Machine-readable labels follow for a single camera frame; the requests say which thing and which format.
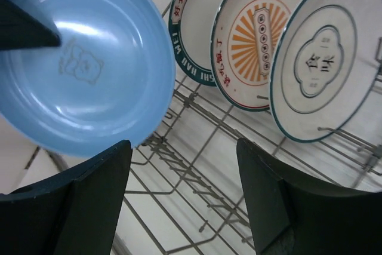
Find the blue plate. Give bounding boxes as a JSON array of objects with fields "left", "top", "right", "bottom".
[{"left": 1, "top": 0, "right": 175, "bottom": 157}]

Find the white plate orange sunburst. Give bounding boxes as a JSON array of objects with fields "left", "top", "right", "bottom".
[{"left": 210, "top": 0, "right": 300, "bottom": 112}]

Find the grey wire dish rack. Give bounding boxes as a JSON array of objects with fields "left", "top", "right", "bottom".
[{"left": 44, "top": 0, "right": 382, "bottom": 255}]

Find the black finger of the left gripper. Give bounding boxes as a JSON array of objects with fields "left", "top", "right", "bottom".
[{"left": 1, "top": 0, "right": 61, "bottom": 51}]

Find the white plate dark green rim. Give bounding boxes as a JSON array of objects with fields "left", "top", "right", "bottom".
[{"left": 168, "top": 0, "right": 222, "bottom": 87}]

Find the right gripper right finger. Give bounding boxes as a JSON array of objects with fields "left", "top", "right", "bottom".
[{"left": 236, "top": 138, "right": 381, "bottom": 254}]

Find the white plate cloud motif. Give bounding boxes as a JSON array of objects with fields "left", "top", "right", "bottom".
[{"left": 269, "top": 0, "right": 381, "bottom": 143}]

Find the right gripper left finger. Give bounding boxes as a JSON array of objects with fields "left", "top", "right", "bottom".
[{"left": 1, "top": 140, "right": 133, "bottom": 254}]

